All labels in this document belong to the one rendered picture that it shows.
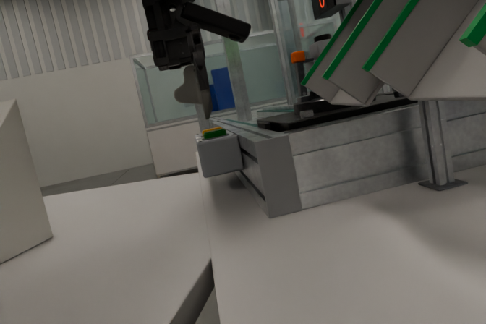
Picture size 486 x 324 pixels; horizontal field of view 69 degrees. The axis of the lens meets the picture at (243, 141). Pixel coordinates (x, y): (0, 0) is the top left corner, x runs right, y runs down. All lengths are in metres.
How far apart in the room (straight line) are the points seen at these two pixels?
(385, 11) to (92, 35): 8.76
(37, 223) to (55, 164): 8.57
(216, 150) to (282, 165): 0.17
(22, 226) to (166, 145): 4.99
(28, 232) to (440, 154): 0.58
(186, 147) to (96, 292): 5.19
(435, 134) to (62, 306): 0.44
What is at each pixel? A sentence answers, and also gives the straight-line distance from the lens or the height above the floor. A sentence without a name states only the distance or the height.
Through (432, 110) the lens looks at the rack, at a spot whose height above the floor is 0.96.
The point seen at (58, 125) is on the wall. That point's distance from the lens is 9.09.
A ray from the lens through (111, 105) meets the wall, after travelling 8.76.
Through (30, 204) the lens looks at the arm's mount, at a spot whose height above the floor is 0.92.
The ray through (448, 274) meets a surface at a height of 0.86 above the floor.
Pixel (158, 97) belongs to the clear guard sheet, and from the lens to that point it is 5.58.
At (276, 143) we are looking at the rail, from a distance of 0.45.
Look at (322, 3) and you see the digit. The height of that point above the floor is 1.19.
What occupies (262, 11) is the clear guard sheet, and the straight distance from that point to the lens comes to 2.04.
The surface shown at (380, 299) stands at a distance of 0.28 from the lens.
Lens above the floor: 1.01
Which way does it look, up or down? 6 degrees down
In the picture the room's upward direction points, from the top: 11 degrees counter-clockwise
